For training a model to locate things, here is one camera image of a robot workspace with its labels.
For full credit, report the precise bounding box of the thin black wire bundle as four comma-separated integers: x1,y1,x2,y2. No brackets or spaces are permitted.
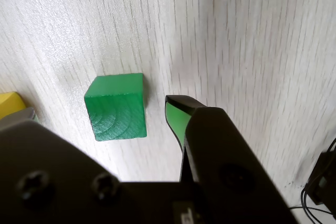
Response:
288,184,336,224

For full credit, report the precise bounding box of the yellow wooden cube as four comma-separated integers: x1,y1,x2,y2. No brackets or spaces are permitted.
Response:
0,91,27,121

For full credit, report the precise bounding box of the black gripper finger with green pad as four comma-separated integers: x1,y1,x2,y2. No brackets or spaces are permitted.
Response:
0,107,125,224
164,94,299,224

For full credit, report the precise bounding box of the green wooden cube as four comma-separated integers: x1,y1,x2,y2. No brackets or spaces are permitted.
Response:
83,72,148,142

